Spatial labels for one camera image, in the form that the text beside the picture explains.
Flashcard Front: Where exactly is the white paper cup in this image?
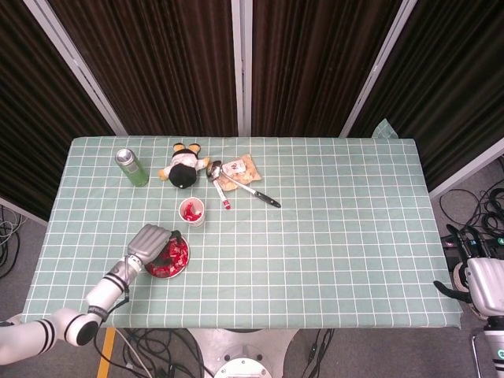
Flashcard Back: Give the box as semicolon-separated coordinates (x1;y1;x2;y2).
179;197;207;228

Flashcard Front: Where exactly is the white partition rail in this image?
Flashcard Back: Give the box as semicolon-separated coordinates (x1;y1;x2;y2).
428;136;504;200
0;195;49;228

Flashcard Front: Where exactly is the white floor cable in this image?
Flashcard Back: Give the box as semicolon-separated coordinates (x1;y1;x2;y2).
116;329;157;378

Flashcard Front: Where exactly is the white partition post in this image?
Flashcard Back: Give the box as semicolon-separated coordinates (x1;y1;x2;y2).
339;0;419;139
231;0;254;138
22;0;129;137

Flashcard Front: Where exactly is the steel ladle black handle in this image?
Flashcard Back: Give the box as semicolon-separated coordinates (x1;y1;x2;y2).
206;160;282;209

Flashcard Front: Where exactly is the dark brown curtain panel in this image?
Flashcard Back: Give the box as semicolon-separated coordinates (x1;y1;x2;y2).
348;0;504;190
46;0;239;137
251;0;402;138
0;0;115;221

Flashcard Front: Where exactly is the black white plush penguin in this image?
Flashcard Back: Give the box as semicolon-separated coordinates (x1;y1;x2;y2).
157;142;212;191

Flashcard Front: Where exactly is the black cable with switch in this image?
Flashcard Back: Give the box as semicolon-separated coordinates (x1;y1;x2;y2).
301;328;335;378

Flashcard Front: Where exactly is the green checked tablecloth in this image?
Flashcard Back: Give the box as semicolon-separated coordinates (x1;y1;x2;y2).
24;117;462;331

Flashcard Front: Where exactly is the red white marker pen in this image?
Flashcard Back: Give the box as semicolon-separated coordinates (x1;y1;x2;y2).
213;179;233;211

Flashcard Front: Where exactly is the yellow floor tape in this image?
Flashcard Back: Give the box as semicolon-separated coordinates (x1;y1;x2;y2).
96;328;118;378

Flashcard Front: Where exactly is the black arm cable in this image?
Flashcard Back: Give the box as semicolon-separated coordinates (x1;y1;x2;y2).
93;290;132;358

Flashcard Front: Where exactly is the round steel plate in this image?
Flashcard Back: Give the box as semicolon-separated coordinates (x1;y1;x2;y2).
143;235;191;280

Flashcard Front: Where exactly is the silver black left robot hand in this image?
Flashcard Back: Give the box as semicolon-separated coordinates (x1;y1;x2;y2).
126;223;184;267

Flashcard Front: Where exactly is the green drink can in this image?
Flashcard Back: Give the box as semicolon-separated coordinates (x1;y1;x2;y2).
114;147;150;188

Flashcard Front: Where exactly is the black power strip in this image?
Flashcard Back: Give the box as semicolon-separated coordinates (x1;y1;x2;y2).
440;234;504;250

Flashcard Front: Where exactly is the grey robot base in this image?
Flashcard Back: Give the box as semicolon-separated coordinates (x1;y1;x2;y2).
184;328;302;378

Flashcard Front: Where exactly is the clear snack bag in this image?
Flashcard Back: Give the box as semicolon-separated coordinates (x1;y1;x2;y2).
217;154;262;192

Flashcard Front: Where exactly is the black floor cable bundle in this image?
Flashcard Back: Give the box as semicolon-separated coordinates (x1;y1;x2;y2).
0;204;21;279
437;155;504;237
113;328;216;378

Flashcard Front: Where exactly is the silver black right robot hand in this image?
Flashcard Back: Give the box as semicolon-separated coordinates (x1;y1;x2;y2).
432;223;504;314

